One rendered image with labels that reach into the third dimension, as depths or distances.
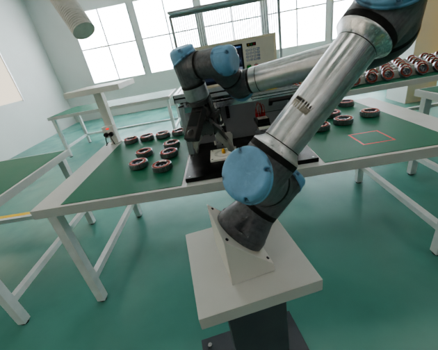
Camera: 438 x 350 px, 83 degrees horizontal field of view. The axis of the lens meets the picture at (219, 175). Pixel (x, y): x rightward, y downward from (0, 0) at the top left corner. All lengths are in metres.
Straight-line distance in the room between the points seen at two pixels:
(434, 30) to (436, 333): 4.26
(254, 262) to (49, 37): 8.52
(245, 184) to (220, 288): 0.32
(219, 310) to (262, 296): 0.11
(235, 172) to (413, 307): 1.36
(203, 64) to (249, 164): 0.33
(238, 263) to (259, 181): 0.25
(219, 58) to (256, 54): 0.74
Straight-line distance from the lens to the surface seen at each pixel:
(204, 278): 0.74
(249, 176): 0.49
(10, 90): 7.33
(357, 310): 1.61
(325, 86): 0.54
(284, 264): 0.74
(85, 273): 1.75
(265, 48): 1.43
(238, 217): 0.65
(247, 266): 0.67
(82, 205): 1.38
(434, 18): 5.12
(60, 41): 8.70
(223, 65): 0.69
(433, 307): 1.74
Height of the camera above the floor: 1.30
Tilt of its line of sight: 27 degrees down
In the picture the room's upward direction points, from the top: 11 degrees counter-clockwise
